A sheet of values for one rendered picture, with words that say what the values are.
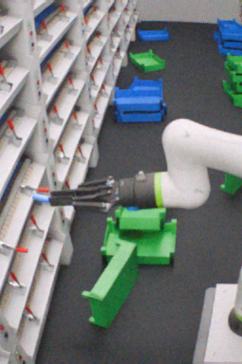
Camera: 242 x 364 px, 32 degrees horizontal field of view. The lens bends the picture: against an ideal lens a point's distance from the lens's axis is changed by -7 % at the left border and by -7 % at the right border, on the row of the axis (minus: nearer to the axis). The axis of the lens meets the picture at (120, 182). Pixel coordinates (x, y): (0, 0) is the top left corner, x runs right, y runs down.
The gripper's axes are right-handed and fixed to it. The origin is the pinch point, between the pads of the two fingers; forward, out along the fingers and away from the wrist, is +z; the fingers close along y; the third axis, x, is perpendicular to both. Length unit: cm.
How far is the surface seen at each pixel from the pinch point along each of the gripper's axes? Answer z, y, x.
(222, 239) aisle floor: -43, -47, 69
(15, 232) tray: 16.9, 4.7, 8.3
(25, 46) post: 10.4, -29.5, -37.4
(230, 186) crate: -49, -79, 65
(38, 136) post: 15.0, -29.4, -3.1
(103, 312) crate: 0, 3, 52
